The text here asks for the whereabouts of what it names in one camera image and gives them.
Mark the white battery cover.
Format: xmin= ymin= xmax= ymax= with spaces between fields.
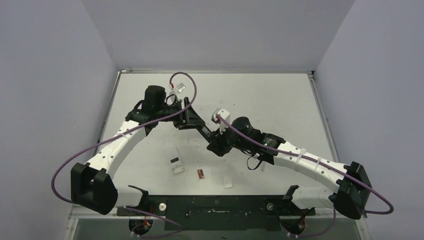
xmin=223 ymin=176 xmax=233 ymax=189

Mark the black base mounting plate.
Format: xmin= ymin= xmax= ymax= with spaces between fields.
xmin=116 ymin=195 xmax=316 ymax=231

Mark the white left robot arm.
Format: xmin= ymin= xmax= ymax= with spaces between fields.
xmin=70 ymin=85 xmax=211 ymax=216

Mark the black bar tool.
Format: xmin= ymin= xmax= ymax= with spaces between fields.
xmin=196 ymin=125 xmax=215 ymax=143

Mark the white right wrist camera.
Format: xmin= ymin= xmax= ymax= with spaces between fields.
xmin=211 ymin=108 xmax=231 ymax=125

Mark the white red remote control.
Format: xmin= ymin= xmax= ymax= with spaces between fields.
xmin=169 ymin=147 xmax=185 ymax=175

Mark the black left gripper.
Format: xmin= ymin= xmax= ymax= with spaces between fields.
xmin=156 ymin=97 xmax=205 ymax=130

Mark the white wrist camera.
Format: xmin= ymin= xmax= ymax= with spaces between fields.
xmin=211 ymin=108 xmax=231 ymax=125
xmin=169 ymin=83 xmax=186 ymax=101

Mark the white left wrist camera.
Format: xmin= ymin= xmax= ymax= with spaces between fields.
xmin=169 ymin=83 xmax=186 ymax=101

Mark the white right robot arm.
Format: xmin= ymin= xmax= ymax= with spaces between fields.
xmin=207 ymin=113 xmax=372 ymax=220

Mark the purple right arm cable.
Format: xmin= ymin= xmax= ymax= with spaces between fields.
xmin=215 ymin=114 xmax=395 ymax=216

